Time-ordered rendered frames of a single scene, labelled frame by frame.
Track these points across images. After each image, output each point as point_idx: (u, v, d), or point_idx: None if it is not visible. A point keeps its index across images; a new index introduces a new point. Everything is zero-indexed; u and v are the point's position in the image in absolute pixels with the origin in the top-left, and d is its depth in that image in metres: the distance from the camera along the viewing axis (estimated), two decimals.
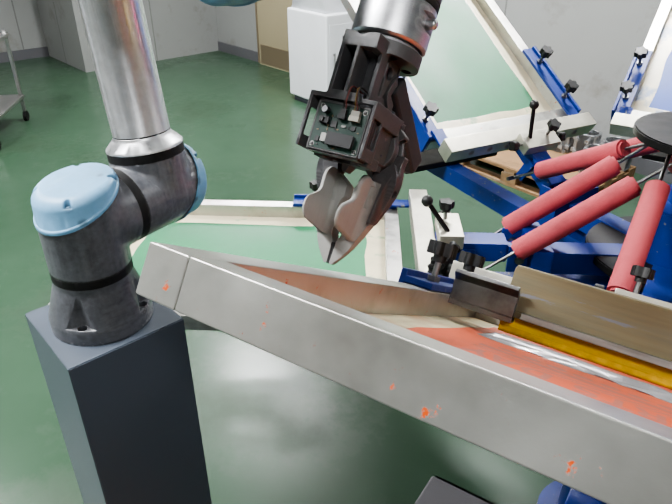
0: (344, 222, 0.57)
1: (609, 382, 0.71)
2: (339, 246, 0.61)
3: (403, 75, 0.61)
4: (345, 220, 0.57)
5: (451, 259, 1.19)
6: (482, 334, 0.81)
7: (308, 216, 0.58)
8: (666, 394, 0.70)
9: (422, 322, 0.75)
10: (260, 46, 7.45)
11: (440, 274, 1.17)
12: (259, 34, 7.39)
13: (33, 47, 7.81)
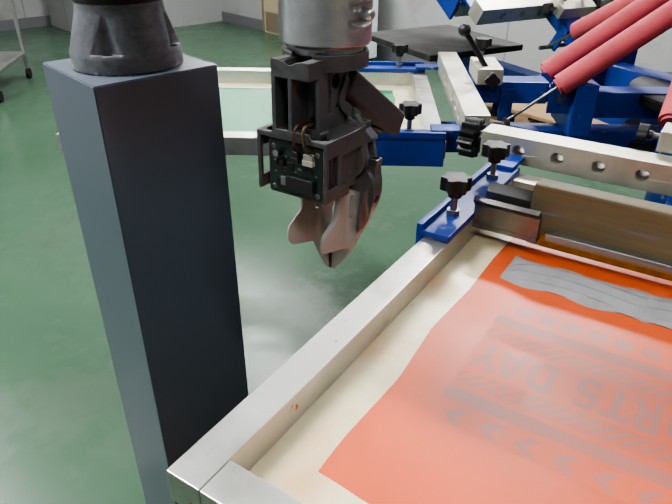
0: (332, 245, 0.56)
1: (628, 322, 0.74)
2: None
3: None
4: (332, 243, 0.56)
5: (481, 125, 1.13)
6: (505, 275, 0.83)
7: (296, 241, 0.57)
8: None
9: (441, 298, 0.79)
10: (265, 13, 7.36)
11: (471, 147, 1.12)
12: (264, 1, 7.30)
13: (35, 16, 7.72)
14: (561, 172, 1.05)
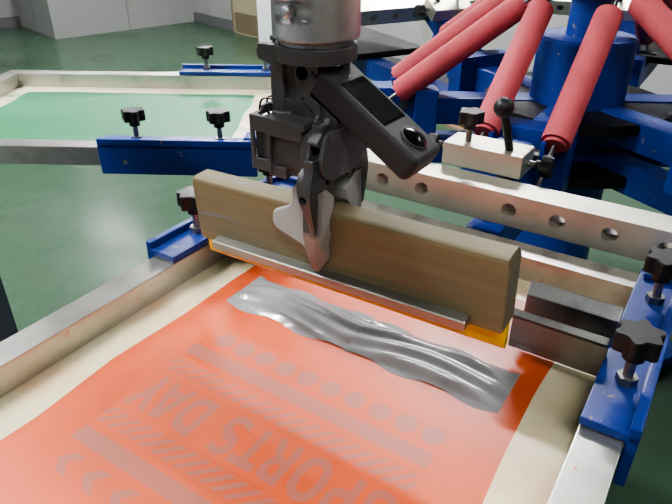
0: (284, 226, 0.59)
1: (330, 351, 0.69)
2: None
3: (338, 64, 0.50)
4: (285, 224, 0.59)
5: None
6: (233, 298, 0.78)
7: None
8: (386, 355, 0.67)
9: (146, 324, 0.73)
10: (234, 13, 7.31)
11: None
12: (233, 1, 7.25)
13: (4, 16, 7.67)
14: None
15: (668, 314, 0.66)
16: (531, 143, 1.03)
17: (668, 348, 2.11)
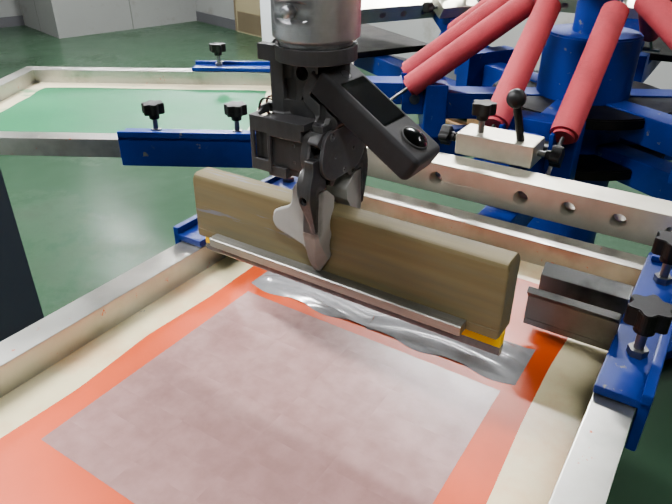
0: (284, 226, 0.59)
1: (353, 329, 0.72)
2: None
3: (339, 64, 0.50)
4: (285, 224, 0.59)
5: None
6: (257, 281, 0.81)
7: None
8: (407, 332, 0.71)
9: (176, 305, 0.77)
10: (237, 13, 7.34)
11: None
12: (236, 1, 7.28)
13: (8, 15, 7.70)
14: (367, 174, 1.03)
15: None
16: (540, 135, 1.06)
17: (670, 341, 2.14)
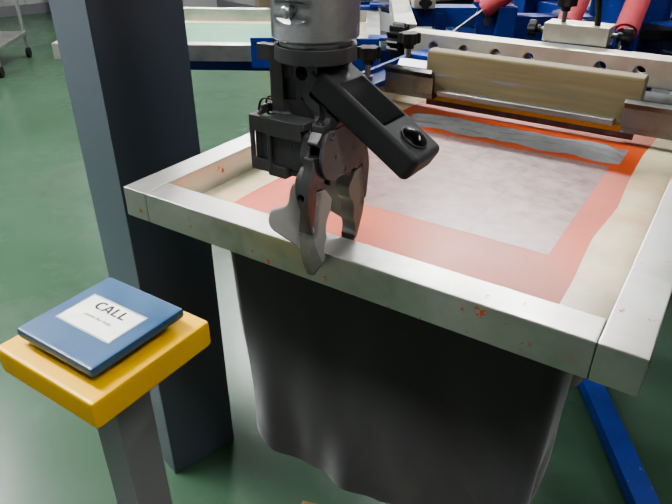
0: (279, 227, 0.58)
1: (489, 142, 0.97)
2: (353, 237, 0.62)
3: (338, 64, 0.51)
4: (280, 225, 0.58)
5: (406, 28, 1.35)
6: None
7: None
8: (532, 140, 0.95)
9: None
10: None
11: (397, 46, 1.34)
12: None
13: (35, 2, 7.94)
14: None
15: None
16: None
17: None
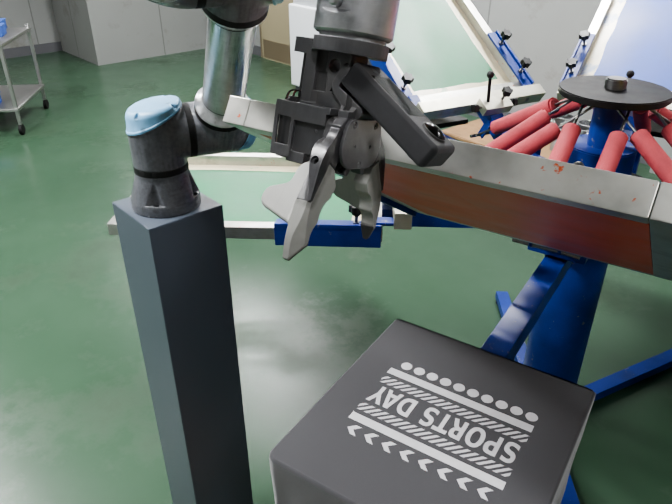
0: (272, 201, 0.56)
1: (497, 221, 1.14)
2: (372, 229, 0.66)
3: (372, 58, 0.55)
4: (274, 199, 0.56)
5: None
6: None
7: (339, 196, 0.67)
8: None
9: None
10: (263, 41, 7.87)
11: None
12: (262, 30, 7.81)
13: (47, 42, 8.23)
14: None
15: None
16: None
17: (660, 358, 2.67)
